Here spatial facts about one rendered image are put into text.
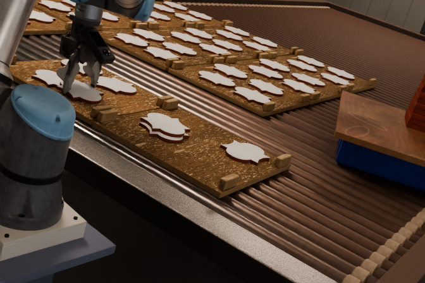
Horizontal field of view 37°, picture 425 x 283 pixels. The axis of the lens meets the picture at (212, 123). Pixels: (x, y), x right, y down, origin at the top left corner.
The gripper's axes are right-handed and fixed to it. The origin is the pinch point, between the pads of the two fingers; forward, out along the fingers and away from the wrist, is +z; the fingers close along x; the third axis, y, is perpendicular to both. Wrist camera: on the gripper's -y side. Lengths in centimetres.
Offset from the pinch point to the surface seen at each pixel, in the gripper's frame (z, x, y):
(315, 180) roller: 6, -28, -63
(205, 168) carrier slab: 3.3, 2.0, -46.5
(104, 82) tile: 0.2, -13.4, 4.1
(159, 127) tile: 0.6, -1.9, -27.7
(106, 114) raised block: -0.2, 7.3, -17.2
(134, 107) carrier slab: 1.9, -9.6, -12.0
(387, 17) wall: 6, -489, 92
